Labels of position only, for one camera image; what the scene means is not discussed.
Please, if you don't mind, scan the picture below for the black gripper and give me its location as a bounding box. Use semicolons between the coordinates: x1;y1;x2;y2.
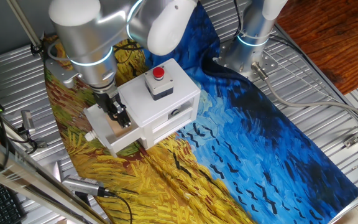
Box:
92;89;133;129

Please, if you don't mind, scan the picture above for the wooden block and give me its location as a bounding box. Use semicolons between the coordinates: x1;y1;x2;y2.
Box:
106;114;133;138

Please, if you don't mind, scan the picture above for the white drawer cabinet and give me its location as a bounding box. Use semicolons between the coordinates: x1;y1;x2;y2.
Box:
116;58;201;150

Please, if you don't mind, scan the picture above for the white drawer with black knob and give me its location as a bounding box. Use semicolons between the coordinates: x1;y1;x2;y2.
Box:
138;108;195;150

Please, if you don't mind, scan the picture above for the grey box with red button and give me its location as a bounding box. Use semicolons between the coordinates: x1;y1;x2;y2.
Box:
144;66;175;101

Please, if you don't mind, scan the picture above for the flat metal plate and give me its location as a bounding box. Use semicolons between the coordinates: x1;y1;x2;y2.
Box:
52;160;65;184

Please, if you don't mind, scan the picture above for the black pole clamp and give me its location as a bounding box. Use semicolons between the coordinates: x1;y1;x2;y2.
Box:
30;40;46;57

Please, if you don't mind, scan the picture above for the thin metal pole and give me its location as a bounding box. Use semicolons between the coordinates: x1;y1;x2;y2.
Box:
5;0;43;49

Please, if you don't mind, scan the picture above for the painted wheat field cloth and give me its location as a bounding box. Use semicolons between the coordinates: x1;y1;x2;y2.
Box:
44;0;358;224

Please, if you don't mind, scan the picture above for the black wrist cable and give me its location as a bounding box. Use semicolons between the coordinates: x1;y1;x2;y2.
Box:
112;39;144;62

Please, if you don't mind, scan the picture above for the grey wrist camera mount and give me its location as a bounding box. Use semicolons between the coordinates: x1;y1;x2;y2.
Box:
44;57;79;90

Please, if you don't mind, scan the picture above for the silver ribbed camera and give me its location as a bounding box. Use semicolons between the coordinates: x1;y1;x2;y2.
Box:
62;174;113;198

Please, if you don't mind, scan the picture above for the black camera cable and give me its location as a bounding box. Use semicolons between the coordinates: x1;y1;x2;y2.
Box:
104;189;133;224

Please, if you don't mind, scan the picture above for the small dark grey camera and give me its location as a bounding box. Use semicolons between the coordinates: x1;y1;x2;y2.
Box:
21;110;37;135

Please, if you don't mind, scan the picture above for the aluminium frame bar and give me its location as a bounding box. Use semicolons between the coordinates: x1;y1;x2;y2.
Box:
0;129;108;224

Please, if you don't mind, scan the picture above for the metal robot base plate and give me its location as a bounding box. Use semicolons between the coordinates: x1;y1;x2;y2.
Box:
213;39;279;80

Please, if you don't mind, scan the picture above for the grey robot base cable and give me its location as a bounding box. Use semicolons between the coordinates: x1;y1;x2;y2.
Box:
251;61;358;124

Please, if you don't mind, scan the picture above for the small metal corner bracket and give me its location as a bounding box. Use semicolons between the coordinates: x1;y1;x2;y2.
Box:
342;135;358;149

